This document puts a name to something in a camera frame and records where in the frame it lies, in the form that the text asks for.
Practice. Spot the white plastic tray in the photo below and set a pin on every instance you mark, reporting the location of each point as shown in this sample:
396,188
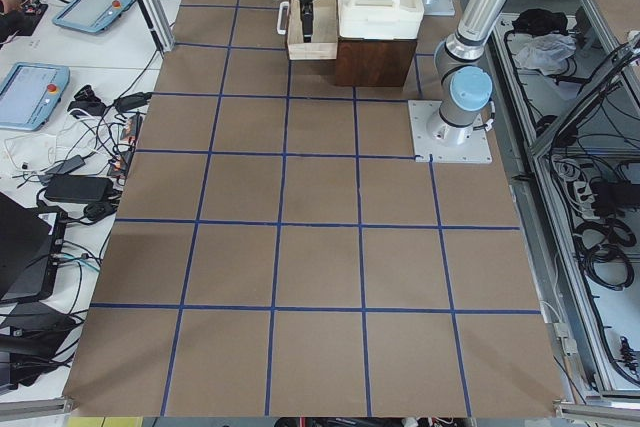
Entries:
380,19

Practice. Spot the wooden drawer white handle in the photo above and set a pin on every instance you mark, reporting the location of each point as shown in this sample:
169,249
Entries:
325,35

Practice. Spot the blue teach pendant lower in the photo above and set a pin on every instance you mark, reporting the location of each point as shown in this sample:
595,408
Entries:
29,94

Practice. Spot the blue teach pendant upper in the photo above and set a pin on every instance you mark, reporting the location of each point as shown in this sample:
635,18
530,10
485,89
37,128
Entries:
91,16

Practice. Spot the dark brown drawer cabinet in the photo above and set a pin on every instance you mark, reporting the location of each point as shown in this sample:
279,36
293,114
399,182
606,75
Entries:
373,63

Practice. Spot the white crumpled cloth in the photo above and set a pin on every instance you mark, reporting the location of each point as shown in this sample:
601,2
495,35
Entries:
548,54

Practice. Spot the black power adapter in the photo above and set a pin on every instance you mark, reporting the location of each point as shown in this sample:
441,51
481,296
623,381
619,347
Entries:
78,189

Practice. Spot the blue teach pendant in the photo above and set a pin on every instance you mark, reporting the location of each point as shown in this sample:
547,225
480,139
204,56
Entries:
29,94
91,16

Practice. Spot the black laptop computer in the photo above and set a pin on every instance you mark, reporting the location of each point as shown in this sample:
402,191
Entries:
31,239

